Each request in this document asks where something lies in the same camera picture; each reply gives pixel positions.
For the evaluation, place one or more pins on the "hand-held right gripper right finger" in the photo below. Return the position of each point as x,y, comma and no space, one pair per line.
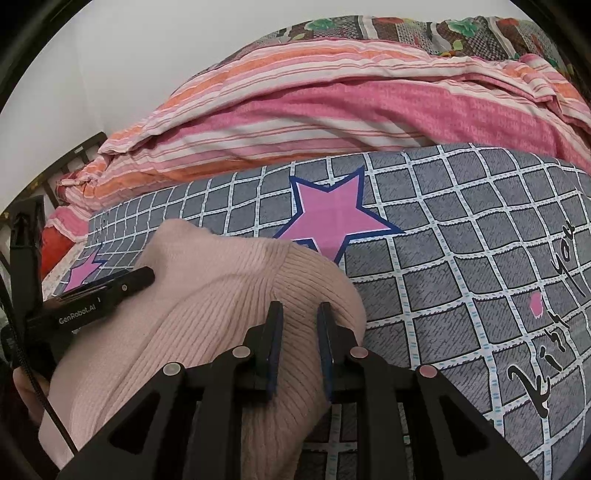
325,355

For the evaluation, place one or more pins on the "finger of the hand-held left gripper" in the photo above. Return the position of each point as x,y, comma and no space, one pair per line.
92,302

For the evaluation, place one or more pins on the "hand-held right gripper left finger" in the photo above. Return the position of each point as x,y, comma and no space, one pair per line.
273,350

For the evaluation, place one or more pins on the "pink knit sweater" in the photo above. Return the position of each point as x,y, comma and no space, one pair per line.
207,286

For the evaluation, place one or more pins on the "person's left hand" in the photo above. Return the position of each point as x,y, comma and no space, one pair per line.
27,392

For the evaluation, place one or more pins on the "dark wooden headboard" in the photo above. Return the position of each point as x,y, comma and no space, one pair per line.
69,157

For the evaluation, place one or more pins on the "grey checked bed sheet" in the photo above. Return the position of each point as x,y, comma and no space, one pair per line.
438,258

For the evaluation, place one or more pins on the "pink striped quilt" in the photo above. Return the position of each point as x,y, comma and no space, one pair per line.
323,106

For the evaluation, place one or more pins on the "floral patchwork blanket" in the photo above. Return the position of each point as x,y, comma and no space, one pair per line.
406,32

